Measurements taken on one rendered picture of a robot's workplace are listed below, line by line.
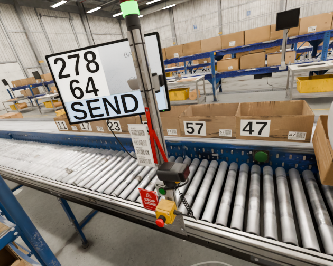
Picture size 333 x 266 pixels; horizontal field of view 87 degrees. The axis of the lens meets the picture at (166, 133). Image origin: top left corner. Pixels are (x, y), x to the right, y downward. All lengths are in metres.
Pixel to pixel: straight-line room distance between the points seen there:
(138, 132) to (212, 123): 0.65
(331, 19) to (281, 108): 4.43
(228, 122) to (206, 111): 0.36
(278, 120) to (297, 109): 0.32
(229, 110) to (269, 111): 0.28
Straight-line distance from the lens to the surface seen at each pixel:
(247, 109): 1.47
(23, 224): 0.63
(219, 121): 1.21
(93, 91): 0.83
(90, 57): 0.82
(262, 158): 1.21
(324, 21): 5.75
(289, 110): 1.48
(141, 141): 0.71
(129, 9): 0.62
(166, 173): 0.65
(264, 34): 5.63
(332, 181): 1.06
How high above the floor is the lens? 1.46
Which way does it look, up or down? 23 degrees down
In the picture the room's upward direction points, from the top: 11 degrees counter-clockwise
